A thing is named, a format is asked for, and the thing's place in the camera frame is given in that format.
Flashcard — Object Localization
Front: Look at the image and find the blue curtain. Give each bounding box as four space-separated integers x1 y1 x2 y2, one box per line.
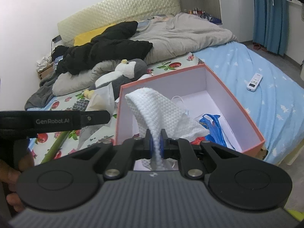
252 0 289 56

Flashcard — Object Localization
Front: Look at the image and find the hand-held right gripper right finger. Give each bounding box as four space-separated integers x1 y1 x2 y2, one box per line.
160 129 240 180

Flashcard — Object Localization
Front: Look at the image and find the white wardrobe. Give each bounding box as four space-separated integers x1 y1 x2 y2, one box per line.
176 0 254 42

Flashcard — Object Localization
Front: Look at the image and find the white textured cloth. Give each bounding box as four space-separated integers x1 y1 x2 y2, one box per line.
125 88 210 171

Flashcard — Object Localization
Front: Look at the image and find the yellow pillow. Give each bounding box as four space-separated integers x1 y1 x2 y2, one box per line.
74 24 117 46

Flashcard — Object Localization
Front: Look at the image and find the cream quilted headboard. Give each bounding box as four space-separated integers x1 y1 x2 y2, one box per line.
57 0 180 47

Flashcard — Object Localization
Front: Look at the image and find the grey pillow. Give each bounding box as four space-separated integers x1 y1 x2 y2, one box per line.
52 60 119 97

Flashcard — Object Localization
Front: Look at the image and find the grey white penguin plush toy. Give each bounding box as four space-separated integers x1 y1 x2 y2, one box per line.
84 59 148 100

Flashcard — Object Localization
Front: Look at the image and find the row of cosmetic bottles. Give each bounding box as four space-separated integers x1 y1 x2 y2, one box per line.
188 8 224 25

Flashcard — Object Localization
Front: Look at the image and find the grey duvet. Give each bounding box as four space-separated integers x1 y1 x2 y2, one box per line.
129 13 238 64

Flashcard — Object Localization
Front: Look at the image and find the black jacket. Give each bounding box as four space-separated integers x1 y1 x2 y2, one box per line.
51 21 153 75

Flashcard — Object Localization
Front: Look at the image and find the person's left hand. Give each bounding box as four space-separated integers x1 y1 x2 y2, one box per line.
0 151 34 213

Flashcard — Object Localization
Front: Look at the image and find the dark grey blanket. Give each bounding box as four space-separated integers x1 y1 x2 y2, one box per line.
24 71 62 111

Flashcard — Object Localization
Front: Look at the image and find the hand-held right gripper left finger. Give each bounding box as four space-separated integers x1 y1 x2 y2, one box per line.
69 129 154 179

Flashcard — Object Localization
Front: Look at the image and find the blue printed plastic packet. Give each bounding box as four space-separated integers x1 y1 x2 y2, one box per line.
199 113 228 148

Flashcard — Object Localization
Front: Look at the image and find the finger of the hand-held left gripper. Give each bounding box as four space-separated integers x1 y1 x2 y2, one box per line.
79 110 111 129

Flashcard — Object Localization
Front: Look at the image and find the white remote control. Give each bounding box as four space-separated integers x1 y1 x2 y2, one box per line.
246 73 263 92

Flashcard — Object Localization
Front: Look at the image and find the pink cardboard box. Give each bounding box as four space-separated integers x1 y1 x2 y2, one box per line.
114 64 266 158

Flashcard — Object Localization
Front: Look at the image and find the brown cardboard box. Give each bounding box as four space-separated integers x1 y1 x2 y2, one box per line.
37 63 54 80

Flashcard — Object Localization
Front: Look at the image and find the lime green object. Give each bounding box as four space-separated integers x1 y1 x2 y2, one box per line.
286 209 304 228

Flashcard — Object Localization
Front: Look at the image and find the pale blue printed pillow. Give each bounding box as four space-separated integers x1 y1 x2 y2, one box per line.
136 15 176 31

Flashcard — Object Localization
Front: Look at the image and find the white crumpled cloth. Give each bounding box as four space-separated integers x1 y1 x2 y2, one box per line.
36 56 52 68

